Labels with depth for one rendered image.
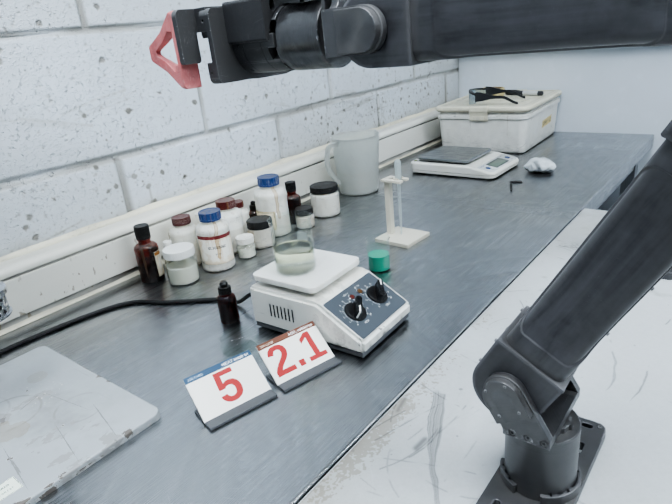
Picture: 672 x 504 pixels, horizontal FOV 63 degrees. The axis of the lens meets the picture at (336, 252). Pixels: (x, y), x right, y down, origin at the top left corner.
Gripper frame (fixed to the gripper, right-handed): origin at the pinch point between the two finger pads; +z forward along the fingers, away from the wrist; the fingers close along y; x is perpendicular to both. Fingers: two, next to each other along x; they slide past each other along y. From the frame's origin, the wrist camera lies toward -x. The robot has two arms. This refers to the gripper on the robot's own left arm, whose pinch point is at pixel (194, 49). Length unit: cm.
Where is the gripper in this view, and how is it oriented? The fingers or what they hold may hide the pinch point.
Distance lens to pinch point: 64.3
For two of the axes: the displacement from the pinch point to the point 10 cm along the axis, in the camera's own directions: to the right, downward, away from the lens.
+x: 1.1, 9.2, 3.7
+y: -6.1, 3.5, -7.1
